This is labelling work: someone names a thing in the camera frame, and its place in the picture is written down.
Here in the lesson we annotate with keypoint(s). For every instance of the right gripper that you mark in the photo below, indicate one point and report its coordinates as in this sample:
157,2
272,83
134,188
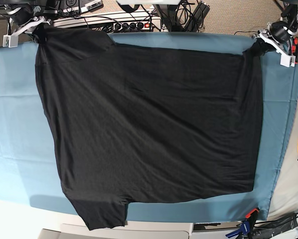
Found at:
27,22

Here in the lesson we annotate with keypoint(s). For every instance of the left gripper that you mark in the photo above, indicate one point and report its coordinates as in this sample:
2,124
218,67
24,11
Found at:
277,35

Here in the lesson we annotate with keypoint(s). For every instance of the black T-shirt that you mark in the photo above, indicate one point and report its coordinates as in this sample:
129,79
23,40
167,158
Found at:
150,125

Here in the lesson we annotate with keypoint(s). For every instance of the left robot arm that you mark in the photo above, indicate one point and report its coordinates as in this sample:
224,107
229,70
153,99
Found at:
289,15

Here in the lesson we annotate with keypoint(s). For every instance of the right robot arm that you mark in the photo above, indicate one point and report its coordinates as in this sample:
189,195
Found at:
17,3

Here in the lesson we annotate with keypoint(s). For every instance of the orange black clamp top right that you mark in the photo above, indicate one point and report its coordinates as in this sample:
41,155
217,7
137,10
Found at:
294,49

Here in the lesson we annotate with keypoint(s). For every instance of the white power strip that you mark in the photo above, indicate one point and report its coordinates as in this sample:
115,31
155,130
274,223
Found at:
125,24

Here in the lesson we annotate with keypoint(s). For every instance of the blue table cloth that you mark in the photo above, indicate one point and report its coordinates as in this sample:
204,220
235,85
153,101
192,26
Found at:
28,172

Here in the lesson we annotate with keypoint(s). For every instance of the orange blue clamp bottom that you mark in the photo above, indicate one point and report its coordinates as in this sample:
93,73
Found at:
246,227

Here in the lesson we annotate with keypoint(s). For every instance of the black plastic bag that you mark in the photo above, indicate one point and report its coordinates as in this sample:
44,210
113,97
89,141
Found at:
271,229

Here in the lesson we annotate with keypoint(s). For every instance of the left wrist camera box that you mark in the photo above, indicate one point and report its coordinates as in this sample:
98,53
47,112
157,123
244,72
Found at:
287,60

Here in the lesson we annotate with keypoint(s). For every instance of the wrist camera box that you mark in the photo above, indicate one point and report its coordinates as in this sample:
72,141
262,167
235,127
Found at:
10,41
287,60

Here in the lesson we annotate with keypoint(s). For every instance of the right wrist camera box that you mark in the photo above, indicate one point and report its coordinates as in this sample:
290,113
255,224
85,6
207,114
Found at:
10,41

